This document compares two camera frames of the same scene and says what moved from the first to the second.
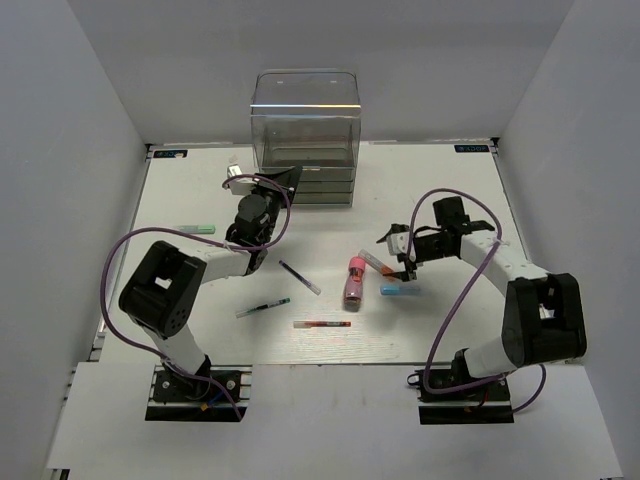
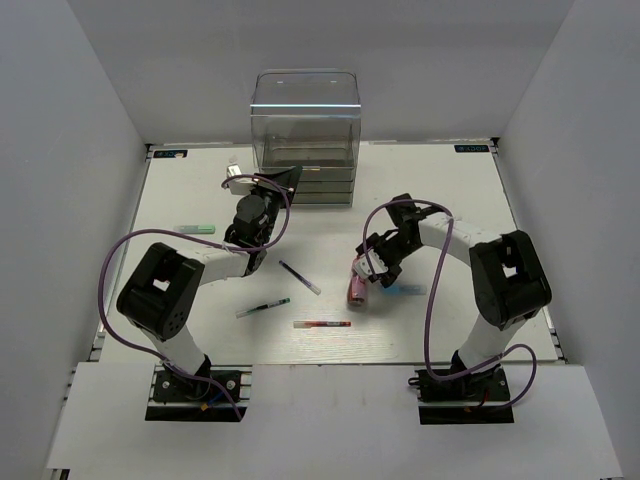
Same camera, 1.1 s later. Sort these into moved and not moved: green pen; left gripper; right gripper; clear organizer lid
Moved: right gripper
Not moved: clear organizer lid; left gripper; green pen
